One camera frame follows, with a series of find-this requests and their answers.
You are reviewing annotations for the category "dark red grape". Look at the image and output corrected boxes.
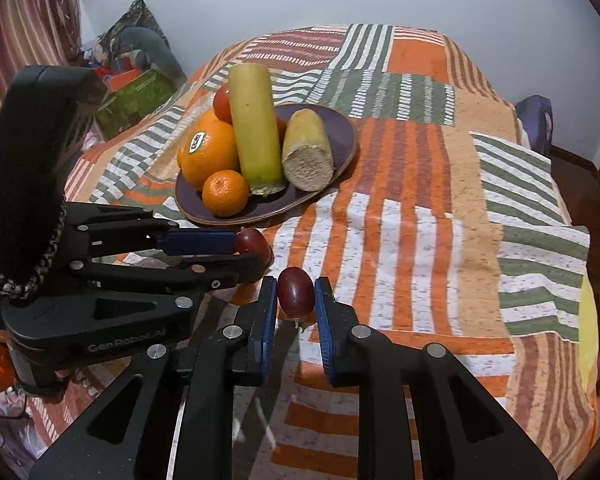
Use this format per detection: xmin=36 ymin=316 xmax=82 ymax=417
xmin=236 ymin=228 xmax=274 ymax=283
xmin=277 ymin=266 xmax=315 ymax=320

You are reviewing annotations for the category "red tomato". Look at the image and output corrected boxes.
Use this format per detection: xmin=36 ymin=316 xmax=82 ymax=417
xmin=213 ymin=84 xmax=232 ymax=124
xmin=276 ymin=116 xmax=287 ymax=144

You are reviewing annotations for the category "green storage box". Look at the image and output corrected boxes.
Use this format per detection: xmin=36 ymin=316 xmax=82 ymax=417
xmin=95 ymin=70 xmax=175 ymax=141

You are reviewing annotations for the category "small mandarin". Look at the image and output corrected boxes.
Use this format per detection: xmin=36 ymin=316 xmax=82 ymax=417
xmin=202 ymin=170 xmax=250 ymax=218

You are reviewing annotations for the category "large orange with sticker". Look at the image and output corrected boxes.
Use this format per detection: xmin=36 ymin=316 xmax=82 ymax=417
xmin=176 ymin=119 xmax=239 ymax=191

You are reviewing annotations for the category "grey-green pillow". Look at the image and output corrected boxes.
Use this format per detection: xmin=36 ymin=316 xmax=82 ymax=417
xmin=114 ymin=26 xmax=186 ymax=88

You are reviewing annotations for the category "striped patchwork blanket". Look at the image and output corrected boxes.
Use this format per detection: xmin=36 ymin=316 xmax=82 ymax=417
xmin=29 ymin=22 xmax=600 ymax=480

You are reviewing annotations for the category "striped brown curtain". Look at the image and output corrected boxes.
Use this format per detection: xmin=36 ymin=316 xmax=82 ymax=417
xmin=0 ymin=0 xmax=81 ymax=109

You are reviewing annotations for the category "dark purple plate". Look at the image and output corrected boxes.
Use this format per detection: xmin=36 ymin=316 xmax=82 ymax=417
xmin=174 ymin=104 xmax=358 ymax=228

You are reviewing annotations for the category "blue bag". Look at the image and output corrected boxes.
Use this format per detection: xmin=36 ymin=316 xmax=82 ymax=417
xmin=515 ymin=94 xmax=554 ymax=156

